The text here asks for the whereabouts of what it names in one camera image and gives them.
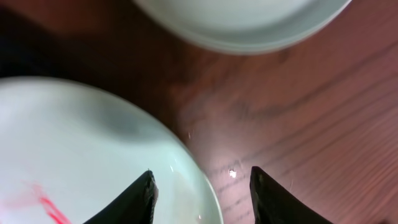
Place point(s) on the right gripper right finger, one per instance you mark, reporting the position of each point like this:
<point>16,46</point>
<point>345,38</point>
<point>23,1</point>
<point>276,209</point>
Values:
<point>273,204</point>

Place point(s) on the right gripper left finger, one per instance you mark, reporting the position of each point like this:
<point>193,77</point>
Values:
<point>135,205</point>

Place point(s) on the light blue plate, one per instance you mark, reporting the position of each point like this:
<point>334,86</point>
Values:
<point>68,150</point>

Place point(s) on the pale green plate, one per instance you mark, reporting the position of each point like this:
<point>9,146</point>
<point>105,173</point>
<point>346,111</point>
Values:
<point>243,27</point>

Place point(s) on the black round tray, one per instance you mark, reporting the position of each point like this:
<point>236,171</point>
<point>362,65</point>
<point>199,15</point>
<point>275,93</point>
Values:
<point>133,70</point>

